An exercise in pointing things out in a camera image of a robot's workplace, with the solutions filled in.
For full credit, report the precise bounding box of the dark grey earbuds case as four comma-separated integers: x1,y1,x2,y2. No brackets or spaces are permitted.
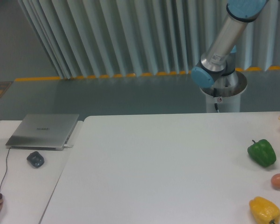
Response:
27,151,45,168

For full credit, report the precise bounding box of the black mouse cable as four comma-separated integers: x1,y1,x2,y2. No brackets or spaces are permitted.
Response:
0,120,11,194

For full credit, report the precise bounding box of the white folding partition screen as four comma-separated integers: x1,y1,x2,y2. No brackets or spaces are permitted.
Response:
19,0,280,79

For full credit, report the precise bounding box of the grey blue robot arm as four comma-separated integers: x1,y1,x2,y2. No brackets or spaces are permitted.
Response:
191,0,267,88

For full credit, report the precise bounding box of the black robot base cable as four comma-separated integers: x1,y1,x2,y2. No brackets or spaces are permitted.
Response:
212,87,221,113

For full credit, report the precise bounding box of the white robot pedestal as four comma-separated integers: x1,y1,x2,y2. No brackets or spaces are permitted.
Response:
200,71,247,113

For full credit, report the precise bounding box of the green bell pepper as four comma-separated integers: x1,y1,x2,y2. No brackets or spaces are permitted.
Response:
247,139,277,168

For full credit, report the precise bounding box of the yellow bell pepper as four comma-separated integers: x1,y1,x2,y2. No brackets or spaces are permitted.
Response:
249,196,280,224

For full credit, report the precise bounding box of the silver closed laptop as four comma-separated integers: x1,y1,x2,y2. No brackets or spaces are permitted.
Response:
6,114,79,150

